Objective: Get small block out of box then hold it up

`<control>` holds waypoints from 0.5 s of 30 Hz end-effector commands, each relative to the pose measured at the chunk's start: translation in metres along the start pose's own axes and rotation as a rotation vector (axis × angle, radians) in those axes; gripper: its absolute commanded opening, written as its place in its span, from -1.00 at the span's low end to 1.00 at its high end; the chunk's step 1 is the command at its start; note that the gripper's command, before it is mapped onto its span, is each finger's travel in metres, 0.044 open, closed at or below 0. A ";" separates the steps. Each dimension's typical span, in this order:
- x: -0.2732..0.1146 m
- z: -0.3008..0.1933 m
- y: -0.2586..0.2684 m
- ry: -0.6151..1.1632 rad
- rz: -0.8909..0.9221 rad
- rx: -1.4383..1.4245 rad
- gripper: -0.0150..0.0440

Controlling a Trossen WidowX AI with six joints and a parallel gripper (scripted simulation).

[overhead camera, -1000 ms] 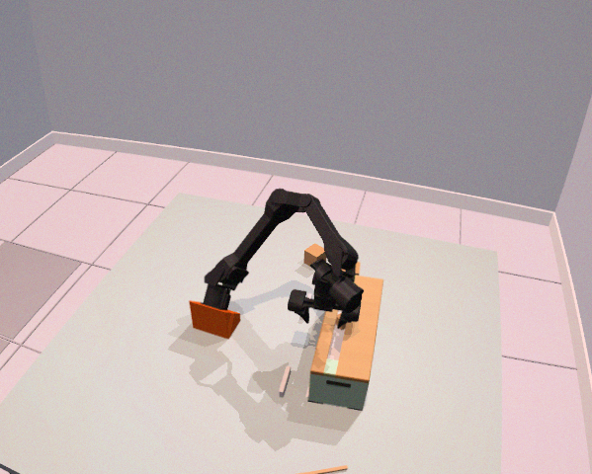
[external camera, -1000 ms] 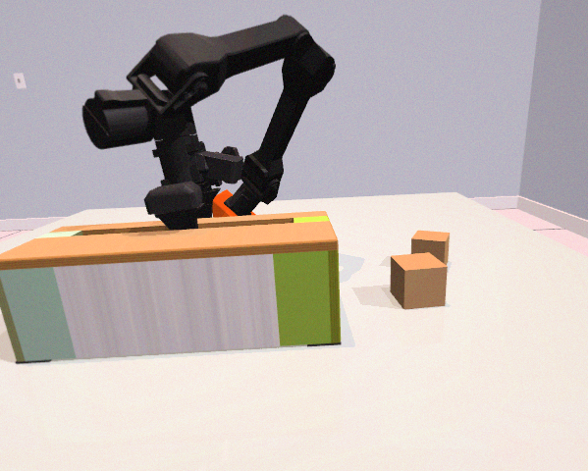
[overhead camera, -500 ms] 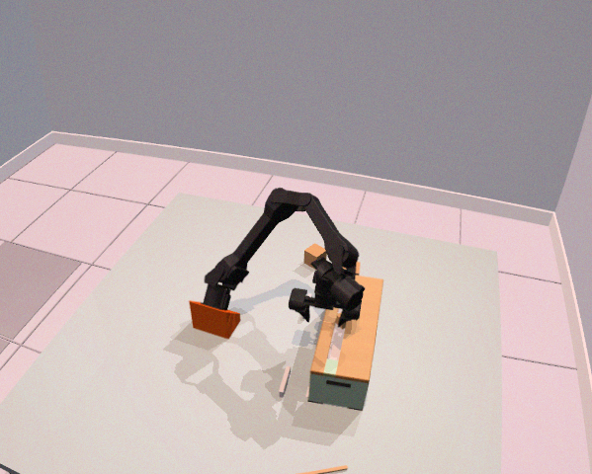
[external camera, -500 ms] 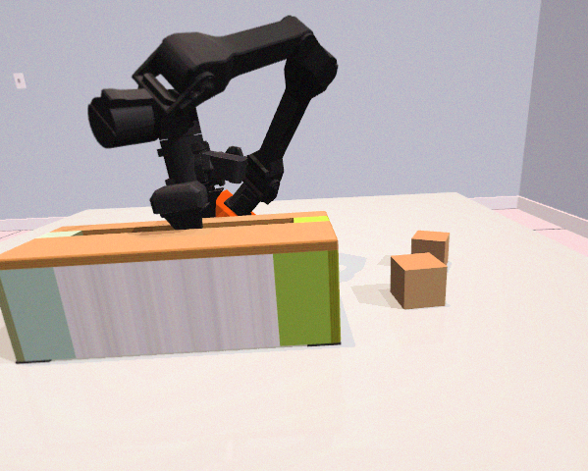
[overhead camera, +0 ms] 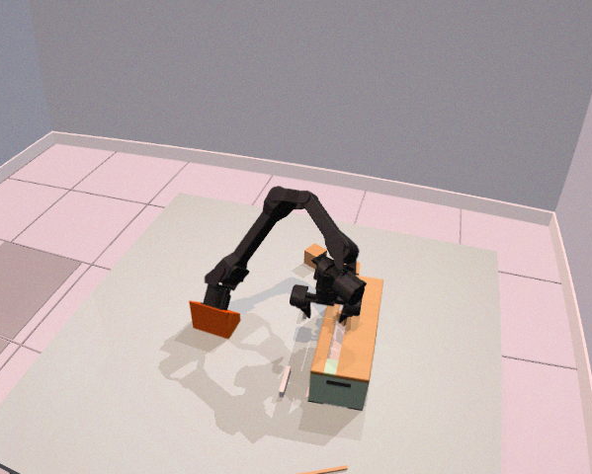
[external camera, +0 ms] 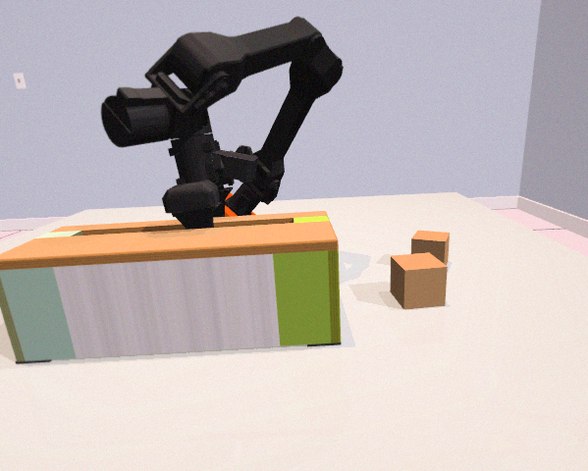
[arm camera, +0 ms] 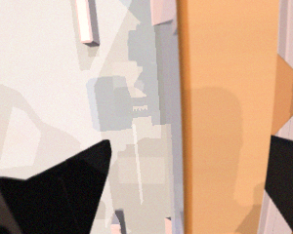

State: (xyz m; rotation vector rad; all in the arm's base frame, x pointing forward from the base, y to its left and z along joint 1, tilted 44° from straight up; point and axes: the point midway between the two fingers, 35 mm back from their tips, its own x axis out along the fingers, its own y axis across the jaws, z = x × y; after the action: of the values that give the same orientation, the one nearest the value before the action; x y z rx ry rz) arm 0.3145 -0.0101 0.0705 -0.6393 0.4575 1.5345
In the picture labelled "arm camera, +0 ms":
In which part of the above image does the small orange block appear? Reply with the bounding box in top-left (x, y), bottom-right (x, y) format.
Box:
top-left (271, 53), bottom-right (293, 136)

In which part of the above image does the long orange box with clear front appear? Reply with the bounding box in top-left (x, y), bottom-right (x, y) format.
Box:
top-left (150, 0), bottom-right (293, 234)

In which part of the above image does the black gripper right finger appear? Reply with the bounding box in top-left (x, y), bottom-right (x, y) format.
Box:
top-left (264, 135), bottom-right (293, 231)

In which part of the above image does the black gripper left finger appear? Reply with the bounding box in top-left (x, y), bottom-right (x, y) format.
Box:
top-left (0, 139), bottom-right (111, 234)

